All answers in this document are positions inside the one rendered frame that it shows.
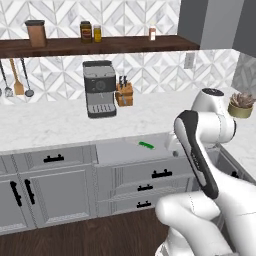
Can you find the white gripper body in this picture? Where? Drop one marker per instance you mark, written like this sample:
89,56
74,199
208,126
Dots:
171,142

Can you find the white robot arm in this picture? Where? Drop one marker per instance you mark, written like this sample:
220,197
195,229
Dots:
200,213

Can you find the grey open drawer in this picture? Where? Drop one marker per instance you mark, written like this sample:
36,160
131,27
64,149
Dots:
133,173

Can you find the wooden knife block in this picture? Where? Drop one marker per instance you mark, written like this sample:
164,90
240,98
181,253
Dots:
125,95

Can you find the grey drawer front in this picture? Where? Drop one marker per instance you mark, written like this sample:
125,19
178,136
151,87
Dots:
6,165
126,195
123,207
73,157

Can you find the grey cupboard run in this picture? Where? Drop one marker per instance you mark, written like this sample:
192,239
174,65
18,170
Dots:
230,165

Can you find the potted plant in yellow pot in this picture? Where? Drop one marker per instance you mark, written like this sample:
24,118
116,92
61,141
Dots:
240,106

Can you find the grey coffee machine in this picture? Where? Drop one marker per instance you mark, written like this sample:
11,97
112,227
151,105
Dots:
99,87

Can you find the small orange spice shaker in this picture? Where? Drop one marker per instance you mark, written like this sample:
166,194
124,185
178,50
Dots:
152,33

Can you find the grey cupboard door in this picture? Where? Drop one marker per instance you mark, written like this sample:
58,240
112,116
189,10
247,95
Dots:
63,196
6,213

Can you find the dark wooden shelf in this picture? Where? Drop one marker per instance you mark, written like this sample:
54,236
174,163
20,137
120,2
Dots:
100,45

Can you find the yellow jar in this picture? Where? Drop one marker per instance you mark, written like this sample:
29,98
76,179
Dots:
97,34

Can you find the dark brown jar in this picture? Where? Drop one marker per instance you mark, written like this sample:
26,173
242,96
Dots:
86,32

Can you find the metal ladle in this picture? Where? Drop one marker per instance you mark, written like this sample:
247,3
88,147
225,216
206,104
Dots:
28,90

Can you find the wooden spatula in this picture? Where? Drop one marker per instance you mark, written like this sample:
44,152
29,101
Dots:
17,83

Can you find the metal slotted spatula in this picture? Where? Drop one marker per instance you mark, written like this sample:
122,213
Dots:
7,89

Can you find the brown canister with dark lid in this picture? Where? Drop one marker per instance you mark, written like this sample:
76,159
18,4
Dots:
36,34

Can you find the white wall socket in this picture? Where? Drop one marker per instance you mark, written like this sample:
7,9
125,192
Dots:
189,60

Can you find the grey wall cupboard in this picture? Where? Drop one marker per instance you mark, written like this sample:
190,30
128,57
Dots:
216,23

